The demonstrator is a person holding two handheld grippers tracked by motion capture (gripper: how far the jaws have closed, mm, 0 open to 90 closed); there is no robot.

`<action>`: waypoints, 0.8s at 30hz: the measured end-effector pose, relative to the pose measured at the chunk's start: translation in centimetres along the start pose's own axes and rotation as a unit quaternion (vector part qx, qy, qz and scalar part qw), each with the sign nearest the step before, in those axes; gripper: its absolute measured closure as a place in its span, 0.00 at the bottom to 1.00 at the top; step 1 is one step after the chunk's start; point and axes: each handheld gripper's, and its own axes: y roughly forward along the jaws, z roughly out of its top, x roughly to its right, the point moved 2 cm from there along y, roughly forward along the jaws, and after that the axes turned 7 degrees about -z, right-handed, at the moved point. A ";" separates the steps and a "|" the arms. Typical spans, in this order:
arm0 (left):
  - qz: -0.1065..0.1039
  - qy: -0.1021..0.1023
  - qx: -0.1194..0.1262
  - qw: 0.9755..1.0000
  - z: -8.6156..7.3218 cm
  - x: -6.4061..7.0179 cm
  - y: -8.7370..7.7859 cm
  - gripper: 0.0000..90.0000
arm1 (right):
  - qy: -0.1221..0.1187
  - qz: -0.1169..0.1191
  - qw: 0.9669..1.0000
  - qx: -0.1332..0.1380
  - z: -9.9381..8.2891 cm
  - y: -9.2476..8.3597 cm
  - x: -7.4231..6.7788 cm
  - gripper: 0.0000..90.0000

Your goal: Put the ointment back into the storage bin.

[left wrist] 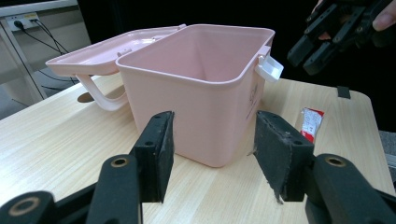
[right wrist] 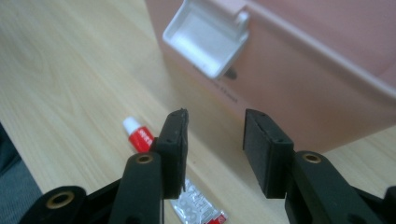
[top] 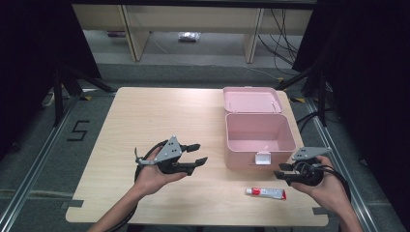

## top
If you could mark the person's left hand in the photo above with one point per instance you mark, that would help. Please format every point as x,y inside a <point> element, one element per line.
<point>150,180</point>

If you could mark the grey tape strip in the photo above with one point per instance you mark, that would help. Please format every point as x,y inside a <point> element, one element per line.
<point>72,204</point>
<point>320,211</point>

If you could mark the black metal stand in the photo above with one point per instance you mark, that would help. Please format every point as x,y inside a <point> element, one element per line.
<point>58,96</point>
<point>321,96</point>

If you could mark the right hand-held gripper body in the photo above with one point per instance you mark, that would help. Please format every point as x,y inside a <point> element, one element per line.
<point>307,174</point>

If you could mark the small dark reddish object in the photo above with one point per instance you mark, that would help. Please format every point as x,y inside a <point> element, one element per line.
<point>116,34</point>

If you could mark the pink lidded box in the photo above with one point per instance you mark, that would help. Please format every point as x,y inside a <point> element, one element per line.
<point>257,135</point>

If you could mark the white red ointment tube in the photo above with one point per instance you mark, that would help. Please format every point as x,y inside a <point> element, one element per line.
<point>269,193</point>

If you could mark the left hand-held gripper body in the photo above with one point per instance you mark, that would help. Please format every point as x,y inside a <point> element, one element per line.
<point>169,153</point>

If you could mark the person's right hand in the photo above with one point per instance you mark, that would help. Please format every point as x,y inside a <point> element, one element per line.
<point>332,191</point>

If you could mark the black curtain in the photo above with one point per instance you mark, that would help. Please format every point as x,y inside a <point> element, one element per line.
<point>370,80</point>
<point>29,64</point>

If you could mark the beige wooden desk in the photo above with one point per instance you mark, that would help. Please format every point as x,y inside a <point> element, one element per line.
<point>193,17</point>

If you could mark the yellow black warning tape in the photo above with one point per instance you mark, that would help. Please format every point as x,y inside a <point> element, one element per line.
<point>280,79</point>

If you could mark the aluminium floor rail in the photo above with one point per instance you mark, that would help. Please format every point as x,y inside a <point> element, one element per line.
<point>35,164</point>
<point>96,91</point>
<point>338,141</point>

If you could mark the clear plastic bag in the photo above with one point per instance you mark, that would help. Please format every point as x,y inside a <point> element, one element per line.
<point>189,36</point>

